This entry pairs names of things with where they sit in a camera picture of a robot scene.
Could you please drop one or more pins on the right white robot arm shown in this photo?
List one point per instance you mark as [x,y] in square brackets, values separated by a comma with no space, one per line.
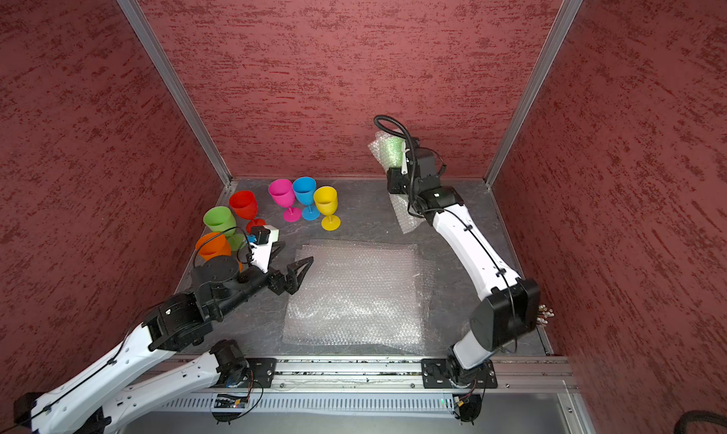
[509,304]

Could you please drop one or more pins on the white perforated cable duct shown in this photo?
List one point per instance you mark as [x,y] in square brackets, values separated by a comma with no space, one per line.
[366,404]

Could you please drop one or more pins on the yellow glass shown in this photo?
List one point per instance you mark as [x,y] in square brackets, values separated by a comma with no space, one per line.
[326,202]

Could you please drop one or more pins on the aluminium front rail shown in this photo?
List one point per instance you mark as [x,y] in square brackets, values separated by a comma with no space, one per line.
[515,374]

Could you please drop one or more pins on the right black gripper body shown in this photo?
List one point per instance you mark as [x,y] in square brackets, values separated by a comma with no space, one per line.
[403,184]

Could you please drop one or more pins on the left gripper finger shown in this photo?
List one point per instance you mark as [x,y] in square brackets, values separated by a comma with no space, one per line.
[280,283]
[298,270]

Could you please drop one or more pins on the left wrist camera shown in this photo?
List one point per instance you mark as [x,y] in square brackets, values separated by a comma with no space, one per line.
[261,241]

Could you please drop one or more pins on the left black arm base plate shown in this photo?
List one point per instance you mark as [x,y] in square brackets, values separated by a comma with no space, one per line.
[262,370]

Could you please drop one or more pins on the pink glass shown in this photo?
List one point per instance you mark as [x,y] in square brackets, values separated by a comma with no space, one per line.
[284,196]

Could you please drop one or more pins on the orange glass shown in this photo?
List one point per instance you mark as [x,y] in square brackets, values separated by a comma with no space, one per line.
[213,245]

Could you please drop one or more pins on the red wine glass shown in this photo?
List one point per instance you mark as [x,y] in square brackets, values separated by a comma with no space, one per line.
[244,205]

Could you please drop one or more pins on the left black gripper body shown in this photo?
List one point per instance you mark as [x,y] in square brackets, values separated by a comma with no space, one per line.
[252,280]

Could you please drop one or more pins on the blue glass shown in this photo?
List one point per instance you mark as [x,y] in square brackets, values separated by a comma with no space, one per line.
[304,189]

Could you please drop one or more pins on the yellow cup with pens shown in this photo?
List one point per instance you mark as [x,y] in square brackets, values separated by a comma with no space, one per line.
[544,315]

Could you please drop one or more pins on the light green glass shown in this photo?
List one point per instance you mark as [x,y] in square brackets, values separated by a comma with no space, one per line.
[388,151]

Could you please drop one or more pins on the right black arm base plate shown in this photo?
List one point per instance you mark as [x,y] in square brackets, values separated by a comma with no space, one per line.
[446,373]

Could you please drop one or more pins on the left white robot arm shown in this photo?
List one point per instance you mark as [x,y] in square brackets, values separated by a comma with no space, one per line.
[106,396]

